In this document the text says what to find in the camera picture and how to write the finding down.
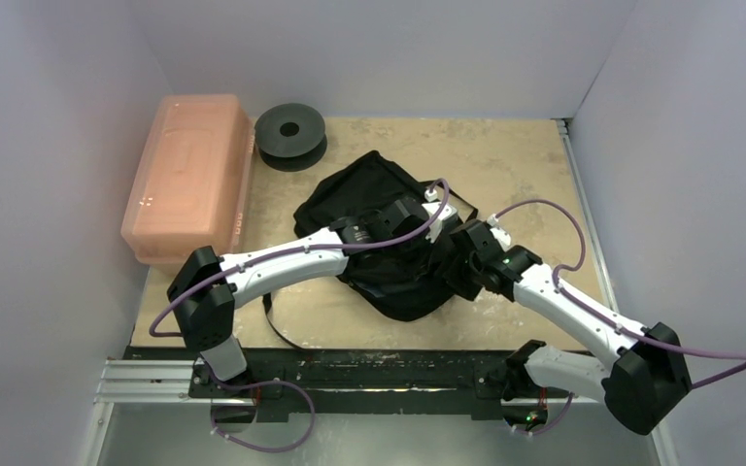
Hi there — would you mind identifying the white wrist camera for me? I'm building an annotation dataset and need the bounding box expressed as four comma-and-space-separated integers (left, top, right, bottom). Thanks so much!
422, 188, 459, 243
486, 215, 512, 252

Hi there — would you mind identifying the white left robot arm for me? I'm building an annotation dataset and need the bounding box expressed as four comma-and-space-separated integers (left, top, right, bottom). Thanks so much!
165, 198, 458, 397

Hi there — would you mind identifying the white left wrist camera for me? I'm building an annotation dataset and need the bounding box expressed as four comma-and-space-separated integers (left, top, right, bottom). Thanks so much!
422, 188, 459, 243

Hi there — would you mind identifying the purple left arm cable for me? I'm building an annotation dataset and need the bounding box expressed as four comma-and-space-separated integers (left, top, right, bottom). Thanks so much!
149, 178, 452, 387

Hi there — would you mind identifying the black filament spool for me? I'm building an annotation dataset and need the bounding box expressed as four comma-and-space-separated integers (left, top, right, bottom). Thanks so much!
254, 103, 328, 172

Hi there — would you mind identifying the aluminium frame rail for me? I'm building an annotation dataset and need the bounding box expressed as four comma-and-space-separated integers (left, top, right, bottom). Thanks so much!
92, 118, 680, 466

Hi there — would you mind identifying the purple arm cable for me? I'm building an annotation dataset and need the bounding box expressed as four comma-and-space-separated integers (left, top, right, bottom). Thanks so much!
149, 178, 452, 387
492, 198, 746, 391

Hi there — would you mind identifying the translucent pink storage box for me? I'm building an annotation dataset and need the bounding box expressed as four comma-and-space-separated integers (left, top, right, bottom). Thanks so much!
120, 94, 254, 274

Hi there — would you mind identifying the black student backpack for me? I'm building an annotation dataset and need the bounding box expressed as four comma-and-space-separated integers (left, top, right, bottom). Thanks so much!
293, 150, 463, 322

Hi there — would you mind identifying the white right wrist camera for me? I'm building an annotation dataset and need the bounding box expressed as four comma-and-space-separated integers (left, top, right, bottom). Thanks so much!
486, 215, 512, 252

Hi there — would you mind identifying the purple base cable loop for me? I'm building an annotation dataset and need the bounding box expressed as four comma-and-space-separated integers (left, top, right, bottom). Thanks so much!
209, 376, 321, 454

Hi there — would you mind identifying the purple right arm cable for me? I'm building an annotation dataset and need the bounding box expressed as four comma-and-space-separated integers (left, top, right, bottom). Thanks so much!
492, 198, 746, 391

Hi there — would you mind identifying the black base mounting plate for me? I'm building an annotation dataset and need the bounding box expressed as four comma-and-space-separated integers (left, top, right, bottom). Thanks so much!
189, 347, 570, 422

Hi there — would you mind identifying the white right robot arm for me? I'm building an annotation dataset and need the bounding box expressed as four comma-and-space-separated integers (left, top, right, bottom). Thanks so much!
451, 219, 694, 435

